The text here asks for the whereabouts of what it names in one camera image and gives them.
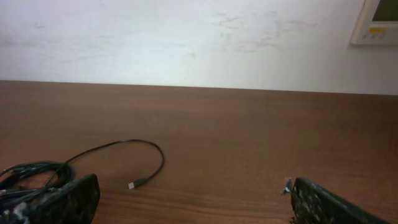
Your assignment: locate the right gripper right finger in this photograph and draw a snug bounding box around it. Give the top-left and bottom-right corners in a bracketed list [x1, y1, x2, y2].
[281, 177, 389, 224]

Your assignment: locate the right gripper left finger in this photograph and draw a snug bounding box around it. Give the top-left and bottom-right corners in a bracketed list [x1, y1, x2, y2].
[0, 173, 101, 224]

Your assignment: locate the black thin usb cable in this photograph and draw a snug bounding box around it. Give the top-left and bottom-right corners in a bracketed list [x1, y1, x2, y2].
[43, 139, 165, 190]

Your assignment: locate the beige wall control panel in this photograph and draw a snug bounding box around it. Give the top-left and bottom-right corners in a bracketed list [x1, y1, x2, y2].
[350, 0, 397, 46]

